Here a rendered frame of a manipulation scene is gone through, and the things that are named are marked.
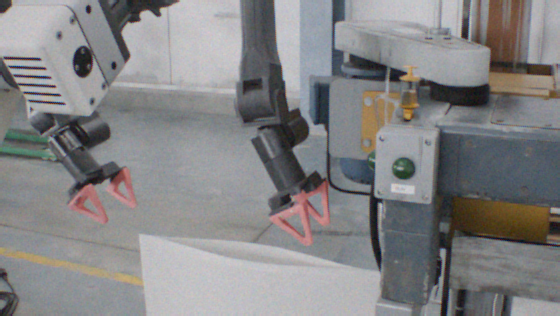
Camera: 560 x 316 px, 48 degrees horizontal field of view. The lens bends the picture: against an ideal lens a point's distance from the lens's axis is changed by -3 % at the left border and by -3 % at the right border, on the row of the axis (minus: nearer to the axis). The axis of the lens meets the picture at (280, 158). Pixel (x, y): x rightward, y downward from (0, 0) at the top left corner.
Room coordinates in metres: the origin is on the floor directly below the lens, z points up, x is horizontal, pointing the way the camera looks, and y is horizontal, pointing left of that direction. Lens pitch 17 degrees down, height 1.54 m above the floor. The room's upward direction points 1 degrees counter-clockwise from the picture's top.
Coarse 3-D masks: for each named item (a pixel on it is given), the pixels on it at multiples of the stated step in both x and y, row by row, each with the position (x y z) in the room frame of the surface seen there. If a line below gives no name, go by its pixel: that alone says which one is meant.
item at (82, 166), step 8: (72, 152) 1.20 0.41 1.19; (80, 152) 1.20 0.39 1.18; (88, 152) 1.22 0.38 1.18; (64, 160) 1.20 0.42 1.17; (72, 160) 1.19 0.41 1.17; (80, 160) 1.19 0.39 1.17; (88, 160) 1.20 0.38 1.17; (72, 168) 1.19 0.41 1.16; (80, 168) 1.19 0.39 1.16; (88, 168) 1.19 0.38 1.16; (96, 168) 1.19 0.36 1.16; (72, 176) 1.20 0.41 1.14; (80, 176) 1.15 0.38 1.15; (88, 176) 1.16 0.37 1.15; (96, 176) 1.19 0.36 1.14; (80, 184) 1.18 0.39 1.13; (96, 184) 1.21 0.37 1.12; (72, 192) 1.16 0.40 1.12
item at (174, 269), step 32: (160, 256) 1.16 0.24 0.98; (192, 256) 1.11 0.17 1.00; (224, 256) 1.15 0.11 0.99; (256, 256) 1.13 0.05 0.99; (288, 256) 1.10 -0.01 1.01; (160, 288) 1.16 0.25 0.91; (192, 288) 1.12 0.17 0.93; (224, 288) 1.08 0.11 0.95; (256, 288) 1.05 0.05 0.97; (288, 288) 1.04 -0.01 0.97; (320, 288) 1.03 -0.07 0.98; (352, 288) 1.02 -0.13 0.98
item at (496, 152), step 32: (512, 96) 0.97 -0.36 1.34; (448, 128) 0.81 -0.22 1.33; (480, 128) 0.80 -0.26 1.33; (512, 128) 0.78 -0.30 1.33; (544, 128) 0.78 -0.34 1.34; (448, 160) 0.81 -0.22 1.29; (480, 160) 0.79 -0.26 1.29; (512, 160) 0.77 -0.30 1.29; (544, 160) 0.76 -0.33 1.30; (448, 192) 0.81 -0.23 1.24; (480, 192) 0.79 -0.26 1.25; (512, 192) 0.77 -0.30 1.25; (544, 192) 0.76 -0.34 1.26; (384, 224) 0.83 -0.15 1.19; (416, 224) 0.81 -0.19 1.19; (384, 256) 0.83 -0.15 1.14; (416, 256) 0.81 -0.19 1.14; (384, 288) 0.83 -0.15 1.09; (416, 288) 0.81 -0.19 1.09
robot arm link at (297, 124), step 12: (276, 96) 1.05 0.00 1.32; (276, 108) 1.05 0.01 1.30; (288, 108) 1.07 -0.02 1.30; (240, 120) 1.08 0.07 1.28; (252, 120) 1.09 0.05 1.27; (264, 120) 1.07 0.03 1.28; (276, 120) 1.05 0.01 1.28; (288, 120) 1.11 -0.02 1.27; (300, 120) 1.14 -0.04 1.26; (300, 132) 1.12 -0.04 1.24
